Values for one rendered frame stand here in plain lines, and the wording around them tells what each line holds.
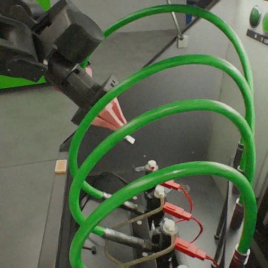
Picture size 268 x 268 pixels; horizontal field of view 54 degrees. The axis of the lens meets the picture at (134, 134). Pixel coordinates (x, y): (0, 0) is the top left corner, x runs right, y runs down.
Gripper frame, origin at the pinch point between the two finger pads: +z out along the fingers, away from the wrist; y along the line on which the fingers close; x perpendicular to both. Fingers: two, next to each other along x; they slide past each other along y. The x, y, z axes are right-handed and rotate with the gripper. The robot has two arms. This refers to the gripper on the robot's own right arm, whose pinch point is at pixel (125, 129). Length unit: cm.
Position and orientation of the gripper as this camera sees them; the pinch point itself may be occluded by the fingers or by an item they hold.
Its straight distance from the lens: 52.0
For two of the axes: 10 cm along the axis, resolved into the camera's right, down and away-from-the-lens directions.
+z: 7.1, 6.4, 3.0
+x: 1.4, -5.4, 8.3
